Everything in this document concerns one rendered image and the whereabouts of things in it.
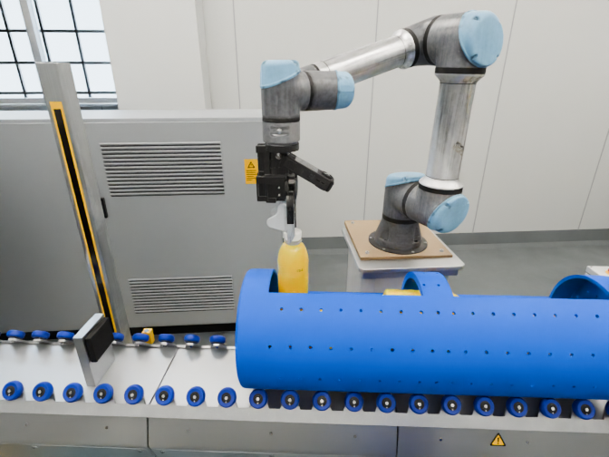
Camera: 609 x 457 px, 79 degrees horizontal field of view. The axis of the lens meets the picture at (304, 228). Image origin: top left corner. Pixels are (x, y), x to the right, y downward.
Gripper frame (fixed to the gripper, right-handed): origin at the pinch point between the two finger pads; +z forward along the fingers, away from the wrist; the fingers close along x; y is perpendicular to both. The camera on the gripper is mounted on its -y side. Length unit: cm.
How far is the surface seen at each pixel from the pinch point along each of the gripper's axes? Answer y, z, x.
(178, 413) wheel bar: 27, 42, 13
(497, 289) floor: -156, 136, -196
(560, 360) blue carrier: -55, 21, 15
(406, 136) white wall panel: -85, 23, -273
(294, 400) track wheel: -0.4, 37.4, 12.1
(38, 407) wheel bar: 62, 42, 13
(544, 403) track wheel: -58, 37, 11
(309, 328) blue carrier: -4.0, 16.3, 12.5
